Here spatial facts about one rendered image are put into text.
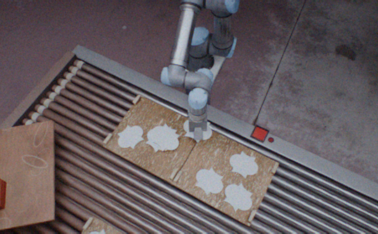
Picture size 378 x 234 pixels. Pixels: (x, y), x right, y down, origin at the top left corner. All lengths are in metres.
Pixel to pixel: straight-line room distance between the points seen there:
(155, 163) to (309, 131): 1.59
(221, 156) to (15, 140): 1.01
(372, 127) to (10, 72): 3.13
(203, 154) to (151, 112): 0.37
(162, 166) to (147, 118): 0.29
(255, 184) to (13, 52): 2.68
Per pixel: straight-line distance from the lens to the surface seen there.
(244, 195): 1.78
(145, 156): 1.86
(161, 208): 1.78
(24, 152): 1.92
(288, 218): 1.81
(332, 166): 1.96
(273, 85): 3.23
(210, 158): 1.84
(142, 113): 1.97
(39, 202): 1.80
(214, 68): 2.16
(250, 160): 1.84
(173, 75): 1.56
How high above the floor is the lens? 2.63
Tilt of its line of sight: 61 degrees down
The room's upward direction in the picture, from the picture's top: 2 degrees counter-clockwise
